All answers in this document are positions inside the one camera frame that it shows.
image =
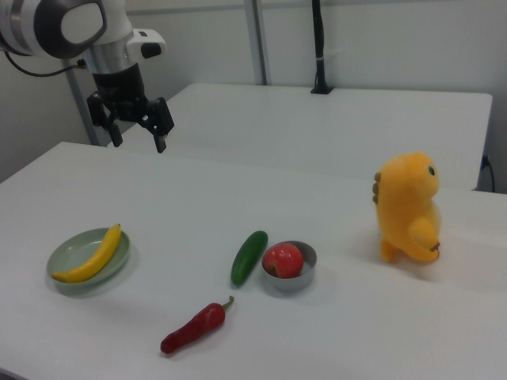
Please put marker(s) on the red apple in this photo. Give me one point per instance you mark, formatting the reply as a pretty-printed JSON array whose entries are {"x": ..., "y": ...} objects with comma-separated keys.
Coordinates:
[{"x": 282, "y": 261}]

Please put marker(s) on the yellow plush dinosaur toy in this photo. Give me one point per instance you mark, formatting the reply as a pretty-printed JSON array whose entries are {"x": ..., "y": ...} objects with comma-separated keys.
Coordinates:
[{"x": 408, "y": 210}]

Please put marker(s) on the light green plastic plate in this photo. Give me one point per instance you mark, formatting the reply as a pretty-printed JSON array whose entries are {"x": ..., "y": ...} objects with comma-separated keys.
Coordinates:
[{"x": 69, "y": 253}]

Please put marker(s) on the white side table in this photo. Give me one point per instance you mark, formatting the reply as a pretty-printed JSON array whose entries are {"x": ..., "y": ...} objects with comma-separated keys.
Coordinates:
[{"x": 317, "y": 130}]

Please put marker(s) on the grey metal bowl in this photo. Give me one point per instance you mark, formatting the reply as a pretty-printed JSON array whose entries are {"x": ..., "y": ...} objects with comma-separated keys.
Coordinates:
[{"x": 291, "y": 283}]

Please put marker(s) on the slim aluminium frame post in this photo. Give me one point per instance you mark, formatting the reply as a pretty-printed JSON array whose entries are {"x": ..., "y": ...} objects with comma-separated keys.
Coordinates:
[{"x": 81, "y": 107}]

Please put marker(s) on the green cucumber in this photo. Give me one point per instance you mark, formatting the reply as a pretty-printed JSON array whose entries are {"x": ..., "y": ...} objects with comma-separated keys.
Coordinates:
[{"x": 248, "y": 257}]

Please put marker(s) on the wide aluminium frame post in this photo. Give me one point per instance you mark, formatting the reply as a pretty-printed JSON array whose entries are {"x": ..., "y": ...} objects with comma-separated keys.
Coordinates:
[{"x": 257, "y": 39}]

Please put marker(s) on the yellow banana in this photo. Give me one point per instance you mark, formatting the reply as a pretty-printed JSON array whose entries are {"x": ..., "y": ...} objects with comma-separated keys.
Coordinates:
[{"x": 93, "y": 261}]

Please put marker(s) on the black pole with clamp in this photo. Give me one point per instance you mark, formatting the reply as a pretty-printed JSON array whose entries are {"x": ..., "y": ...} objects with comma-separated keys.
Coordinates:
[{"x": 320, "y": 43}]

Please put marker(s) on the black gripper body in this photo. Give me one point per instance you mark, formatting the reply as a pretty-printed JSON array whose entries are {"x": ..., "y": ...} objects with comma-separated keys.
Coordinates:
[{"x": 119, "y": 89}]

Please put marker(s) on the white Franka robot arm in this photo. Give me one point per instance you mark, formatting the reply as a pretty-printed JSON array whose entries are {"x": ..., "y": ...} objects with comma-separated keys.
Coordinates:
[{"x": 47, "y": 23}]

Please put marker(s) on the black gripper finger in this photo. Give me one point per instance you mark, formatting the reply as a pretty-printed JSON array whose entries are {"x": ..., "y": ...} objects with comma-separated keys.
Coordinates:
[
  {"x": 161, "y": 126},
  {"x": 115, "y": 134}
]

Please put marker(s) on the red chili pepper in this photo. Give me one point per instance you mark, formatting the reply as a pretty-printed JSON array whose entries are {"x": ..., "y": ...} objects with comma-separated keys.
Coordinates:
[{"x": 196, "y": 326}]

